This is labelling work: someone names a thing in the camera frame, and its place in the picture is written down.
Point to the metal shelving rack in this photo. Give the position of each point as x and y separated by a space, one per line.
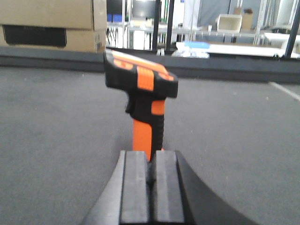
270 16

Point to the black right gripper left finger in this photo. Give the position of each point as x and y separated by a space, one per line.
125 199

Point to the small open cardboard box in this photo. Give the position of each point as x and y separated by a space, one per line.
247 17

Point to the white rectangular bin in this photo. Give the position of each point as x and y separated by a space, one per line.
229 23

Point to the black vertical post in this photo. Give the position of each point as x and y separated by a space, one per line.
156 25

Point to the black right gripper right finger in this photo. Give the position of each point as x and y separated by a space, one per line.
180 197

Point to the blue plastic tray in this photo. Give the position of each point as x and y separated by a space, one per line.
197 45

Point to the orange black barcode scanner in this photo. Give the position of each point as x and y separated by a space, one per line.
148 85

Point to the black table edge rail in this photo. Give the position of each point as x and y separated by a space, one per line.
216 67

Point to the large brown cardboard box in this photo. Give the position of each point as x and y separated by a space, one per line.
68 25

